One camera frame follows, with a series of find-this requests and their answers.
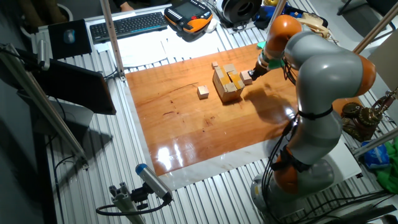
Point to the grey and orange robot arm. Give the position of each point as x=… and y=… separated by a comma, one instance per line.
x=323, y=71

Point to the beige panel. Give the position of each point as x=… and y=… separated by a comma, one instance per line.
x=385, y=59

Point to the blue cloth bundle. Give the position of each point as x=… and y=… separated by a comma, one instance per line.
x=264, y=14

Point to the black filament spool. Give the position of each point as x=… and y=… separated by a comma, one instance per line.
x=241, y=11

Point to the plain wooden cube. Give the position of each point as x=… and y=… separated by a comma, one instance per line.
x=245, y=77

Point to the small wooden cube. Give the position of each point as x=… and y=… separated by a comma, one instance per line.
x=214, y=65

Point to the white paper sheet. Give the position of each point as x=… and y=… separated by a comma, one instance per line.
x=140, y=51
x=192, y=45

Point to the black flat monitor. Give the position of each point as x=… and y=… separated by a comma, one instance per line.
x=74, y=87

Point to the blue plastic bag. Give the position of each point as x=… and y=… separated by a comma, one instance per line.
x=376, y=155

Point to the black mouse pad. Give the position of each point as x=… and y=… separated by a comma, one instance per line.
x=81, y=40

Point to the glossy wooden board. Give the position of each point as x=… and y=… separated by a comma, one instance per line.
x=186, y=130

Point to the orange and black teach pendant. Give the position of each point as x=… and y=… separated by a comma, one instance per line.
x=189, y=15

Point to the slim tan frame post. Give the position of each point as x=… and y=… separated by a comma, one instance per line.
x=276, y=14

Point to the taped cardboard box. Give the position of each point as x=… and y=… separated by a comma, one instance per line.
x=228, y=85

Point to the silver camera with blue cap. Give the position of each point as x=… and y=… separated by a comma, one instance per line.
x=152, y=180

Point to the long aluminium frame bar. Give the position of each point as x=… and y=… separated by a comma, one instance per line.
x=40, y=102

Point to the aluminium extrusion camera mount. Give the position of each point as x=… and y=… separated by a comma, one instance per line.
x=126, y=205

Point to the beige plastic object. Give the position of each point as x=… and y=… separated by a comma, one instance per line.
x=314, y=23

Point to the black keyboard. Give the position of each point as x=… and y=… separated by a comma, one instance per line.
x=129, y=26

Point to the grey computer mouse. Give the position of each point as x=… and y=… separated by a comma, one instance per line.
x=69, y=36

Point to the short aluminium frame bar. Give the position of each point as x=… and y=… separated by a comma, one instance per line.
x=376, y=142

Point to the person hand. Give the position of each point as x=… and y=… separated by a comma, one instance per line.
x=127, y=7

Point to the wooden cube with dark knot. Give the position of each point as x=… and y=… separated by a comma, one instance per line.
x=203, y=92

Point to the aluminium frame post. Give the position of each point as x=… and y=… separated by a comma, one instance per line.
x=112, y=37

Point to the green cloth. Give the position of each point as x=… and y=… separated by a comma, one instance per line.
x=388, y=177

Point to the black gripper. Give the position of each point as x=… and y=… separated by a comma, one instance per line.
x=260, y=71

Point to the silver cylindrical camera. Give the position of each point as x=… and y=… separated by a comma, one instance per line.
x=43, y=54

